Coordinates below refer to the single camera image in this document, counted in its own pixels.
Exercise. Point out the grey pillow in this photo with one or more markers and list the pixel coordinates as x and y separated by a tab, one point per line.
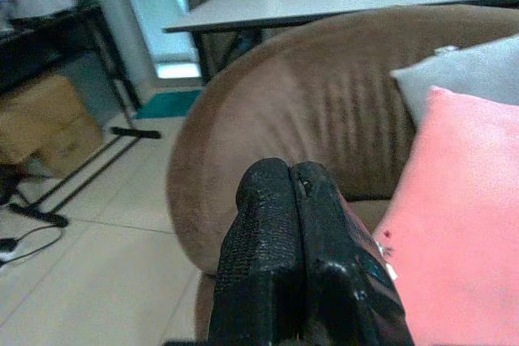
458	74

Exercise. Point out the brown cardboard box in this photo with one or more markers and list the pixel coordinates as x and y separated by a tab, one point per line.
44	123

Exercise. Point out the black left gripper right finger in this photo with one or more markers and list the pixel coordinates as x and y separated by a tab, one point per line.
336	265

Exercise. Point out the teal floor mat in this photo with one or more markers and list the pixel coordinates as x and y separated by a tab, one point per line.
168	103

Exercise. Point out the pink pillow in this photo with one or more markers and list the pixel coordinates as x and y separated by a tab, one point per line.
458	216

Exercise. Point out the black metal frame desk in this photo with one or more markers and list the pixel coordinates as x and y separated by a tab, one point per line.
61	90

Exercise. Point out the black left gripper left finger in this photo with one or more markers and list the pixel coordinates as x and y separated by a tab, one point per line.
259	249

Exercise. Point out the brown fabric sofa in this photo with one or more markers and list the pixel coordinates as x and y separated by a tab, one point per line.
300	119

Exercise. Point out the white pillar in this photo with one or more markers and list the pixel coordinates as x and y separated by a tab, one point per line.
109	26

